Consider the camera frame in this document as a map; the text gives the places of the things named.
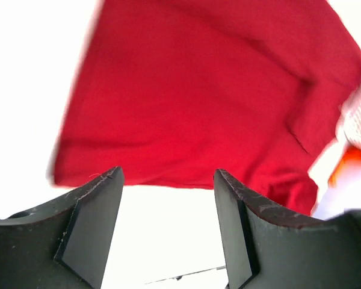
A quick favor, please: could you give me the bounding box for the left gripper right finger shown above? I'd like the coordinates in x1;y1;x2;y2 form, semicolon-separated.
214;170;260;288

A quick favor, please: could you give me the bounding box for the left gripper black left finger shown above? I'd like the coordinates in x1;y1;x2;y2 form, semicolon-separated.
54;167;125;288

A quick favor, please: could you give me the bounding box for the red t shirt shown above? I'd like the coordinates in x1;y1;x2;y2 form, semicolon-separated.
52;1;361;215

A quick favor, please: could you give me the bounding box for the orange t shirt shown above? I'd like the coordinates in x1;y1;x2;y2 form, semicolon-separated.
328;146;361;187

